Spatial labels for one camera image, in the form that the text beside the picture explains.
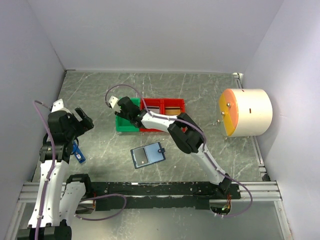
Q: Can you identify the blue black handled tool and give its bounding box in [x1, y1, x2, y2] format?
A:
[72, 141, 86, 164]

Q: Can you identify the aluminium rail frame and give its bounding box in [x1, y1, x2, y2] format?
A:
[6, 70, 293, 240]

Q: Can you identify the red plastic bin middle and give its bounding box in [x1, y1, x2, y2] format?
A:
[139, 98, 166, 133]

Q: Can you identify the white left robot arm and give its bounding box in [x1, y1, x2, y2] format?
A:
[17, 99, 94, 240]

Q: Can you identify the green plastic bin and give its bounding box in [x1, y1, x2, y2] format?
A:
[115, 98, 141, 133]

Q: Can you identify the red plastic bin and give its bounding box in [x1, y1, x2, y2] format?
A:
[139, 98, 166, 133]
[161, 98, 187, 133]

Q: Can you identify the gold credit card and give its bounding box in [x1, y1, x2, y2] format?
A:
[164, 107, 181, 116]

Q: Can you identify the red plastic bin right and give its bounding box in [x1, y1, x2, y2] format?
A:
[161, 98, 187, 133]

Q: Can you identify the blue leather card holder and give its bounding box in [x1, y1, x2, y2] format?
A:
[130, 142, 166, 169]

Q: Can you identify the silver credit card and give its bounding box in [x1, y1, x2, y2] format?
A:
[147, 106, 161, 114]

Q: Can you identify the cream cylinder orange yellow face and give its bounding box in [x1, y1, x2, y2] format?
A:
[217, 88, 273, 138]

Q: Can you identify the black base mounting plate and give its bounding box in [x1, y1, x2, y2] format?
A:
[62, 181, 242, 212]

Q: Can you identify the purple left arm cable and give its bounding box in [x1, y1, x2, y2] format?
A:
[33, 100, 127, 240]

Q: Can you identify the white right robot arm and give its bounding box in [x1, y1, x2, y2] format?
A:
[108, 96, 232, 199]

